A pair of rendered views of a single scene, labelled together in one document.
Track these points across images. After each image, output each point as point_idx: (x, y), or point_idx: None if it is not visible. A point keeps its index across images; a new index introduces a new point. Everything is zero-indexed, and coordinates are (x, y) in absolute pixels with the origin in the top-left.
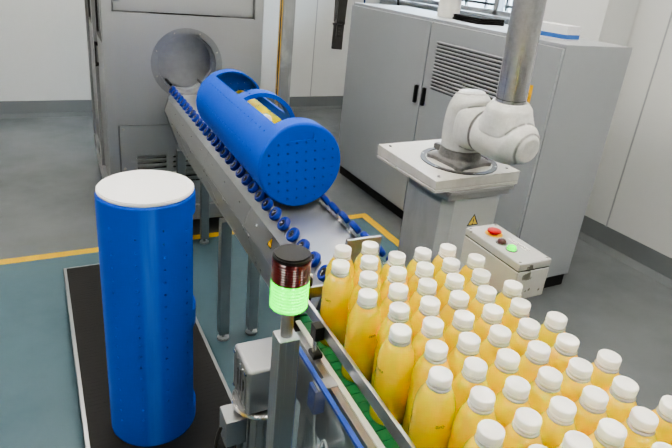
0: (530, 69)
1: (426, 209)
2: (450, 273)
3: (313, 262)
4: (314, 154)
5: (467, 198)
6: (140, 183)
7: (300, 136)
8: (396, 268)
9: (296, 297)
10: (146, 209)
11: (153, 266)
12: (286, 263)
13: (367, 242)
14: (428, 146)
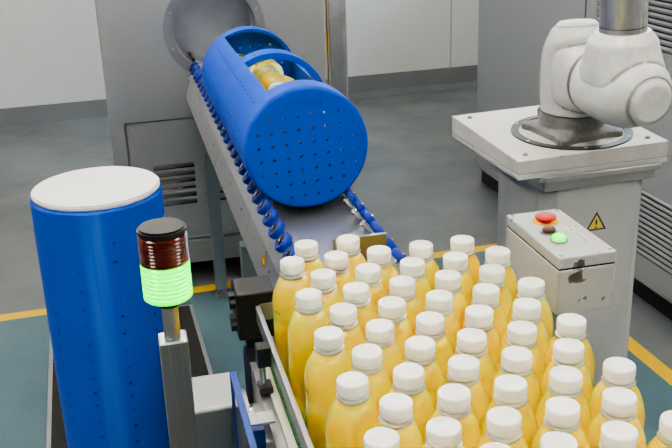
0: None
1: (522, 209)
2: (442, 270)
3: None
4: (325, 131)
5: (578, 187)
6: (89, 183)
7: (301, 106)
8: (366, 265)
9: (166, 282)
10: (87, 213)
11: (104, 292)
12: (147, 237)
13: (344, 236)
14: (531, 114)
